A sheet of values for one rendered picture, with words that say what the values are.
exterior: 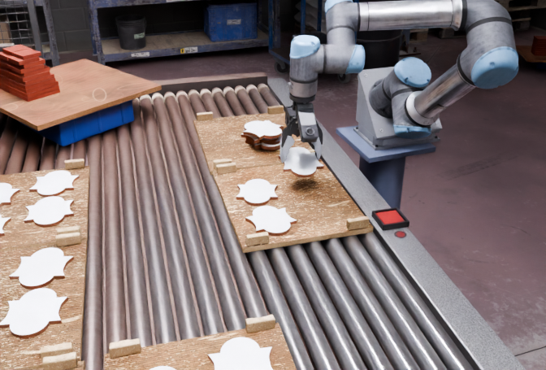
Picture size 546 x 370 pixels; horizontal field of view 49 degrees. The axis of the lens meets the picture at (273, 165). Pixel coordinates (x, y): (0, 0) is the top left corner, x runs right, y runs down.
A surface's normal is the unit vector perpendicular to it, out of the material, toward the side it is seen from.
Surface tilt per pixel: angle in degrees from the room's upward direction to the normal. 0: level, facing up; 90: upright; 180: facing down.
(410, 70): 38
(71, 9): 90
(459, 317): 0
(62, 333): 0
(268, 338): 0
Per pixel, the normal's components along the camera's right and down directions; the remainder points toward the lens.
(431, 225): 0.00, -0.89
